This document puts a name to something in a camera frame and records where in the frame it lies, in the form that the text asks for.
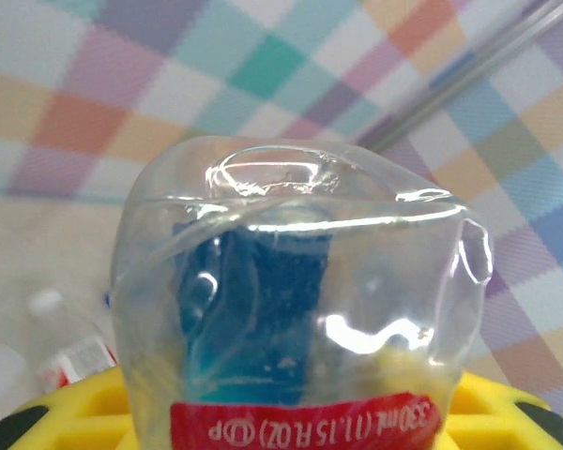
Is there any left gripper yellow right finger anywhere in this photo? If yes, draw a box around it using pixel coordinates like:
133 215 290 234
451 372 563 450

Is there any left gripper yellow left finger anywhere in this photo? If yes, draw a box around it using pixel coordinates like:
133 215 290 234
0 367 135 450

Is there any clear bottle red label white cap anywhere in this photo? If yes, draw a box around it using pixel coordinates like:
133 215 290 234
26 288 121 395

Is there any clear bottle red label blue cap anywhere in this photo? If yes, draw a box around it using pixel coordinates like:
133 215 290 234
110 135 495 450

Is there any aluminium frame post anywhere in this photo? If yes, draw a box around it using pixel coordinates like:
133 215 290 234
370 0 563 154

